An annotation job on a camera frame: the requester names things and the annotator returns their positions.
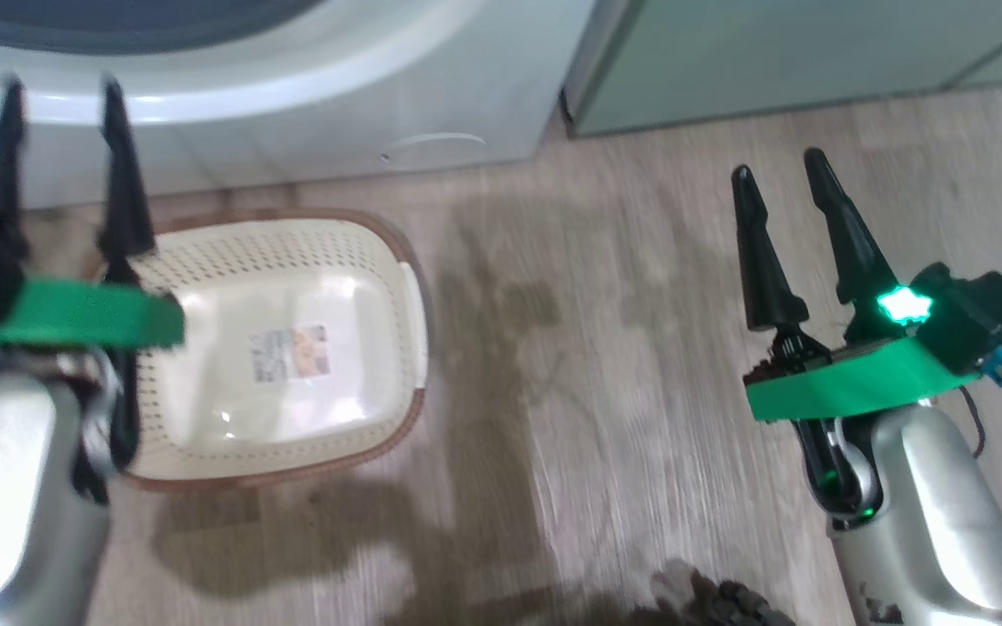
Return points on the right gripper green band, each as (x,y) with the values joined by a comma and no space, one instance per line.
(858,382)

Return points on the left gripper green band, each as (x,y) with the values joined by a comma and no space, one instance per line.
(83,313)

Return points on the white front-load washing machine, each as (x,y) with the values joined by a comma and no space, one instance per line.
(292,122)

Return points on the pale green cabinet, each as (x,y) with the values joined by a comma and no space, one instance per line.
(771,61)

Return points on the cream laundry basket brown rim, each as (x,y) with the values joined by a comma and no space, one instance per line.
(292,261)

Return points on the paper label sticker in basket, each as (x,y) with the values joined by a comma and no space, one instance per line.
(290,354)

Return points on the round white filter cover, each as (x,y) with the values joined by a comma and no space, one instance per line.
(431,149)

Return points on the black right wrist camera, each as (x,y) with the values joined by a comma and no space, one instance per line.
(979,317)

